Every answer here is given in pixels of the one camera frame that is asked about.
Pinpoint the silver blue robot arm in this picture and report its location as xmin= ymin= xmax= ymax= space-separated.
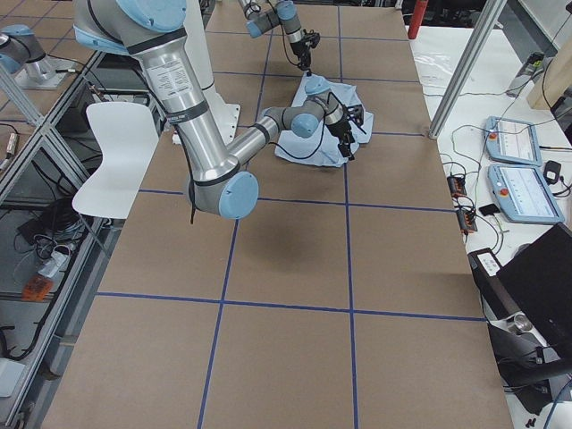
xmin=239 ymin=0 xmax=321 ymax=76
xmin=73 ymin=0 xmax=364 ymax=219

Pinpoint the red cylinder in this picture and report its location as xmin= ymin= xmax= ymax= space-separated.
xmin=408 ymin=0 xmax=428 ymax=40

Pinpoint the black labelled box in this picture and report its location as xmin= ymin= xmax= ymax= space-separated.
xmin=467 ymin=248 xmax=502 ymax=288

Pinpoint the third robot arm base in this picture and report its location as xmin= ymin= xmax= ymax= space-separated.
xmin=1 ymin=24 xmax=76 ymax=89

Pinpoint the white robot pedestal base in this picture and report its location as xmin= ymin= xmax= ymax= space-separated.
xmin=172 ymin=0 xmax=241 ymax=147

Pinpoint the grey aluminium frame post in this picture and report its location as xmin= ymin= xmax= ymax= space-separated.
xmin=428 ymin=0 xmax=507 ymax=139

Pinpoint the clear plastic bag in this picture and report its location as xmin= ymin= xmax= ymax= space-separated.
xmin=413 ymin=52 xmax=454 ymax=88

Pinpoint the white paper sheet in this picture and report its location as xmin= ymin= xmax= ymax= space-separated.
xmin=72 ymin=102 xmax=159 ymax=219

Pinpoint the black laptop computer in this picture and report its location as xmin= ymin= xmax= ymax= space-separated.
xmin=497 ymin=223 xmax=571 ymax=358

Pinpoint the lower blue teach pendant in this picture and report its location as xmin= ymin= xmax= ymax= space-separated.
xmin=487 ymin=164 xmax=565 ymax=225

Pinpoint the blue teach pendant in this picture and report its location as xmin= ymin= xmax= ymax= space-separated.
xmin=487 ymin=164 xmax=565 ymax=225
xmin=484 ymin=116 xmax=543 ymax=167

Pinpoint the upper blue teach pendant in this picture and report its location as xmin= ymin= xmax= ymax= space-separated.
xmin=484 ymin=116 xmax=543 ymax=167

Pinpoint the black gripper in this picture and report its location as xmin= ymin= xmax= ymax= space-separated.
xmin=288 ymin=29 xmax=321 ymax=74
xmin=324 ymin=103 xmax=364 ymax=161

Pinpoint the light blue button-up shirt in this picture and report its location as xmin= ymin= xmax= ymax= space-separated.
xmin=274 ymin=79 xmax=374 ymax=167

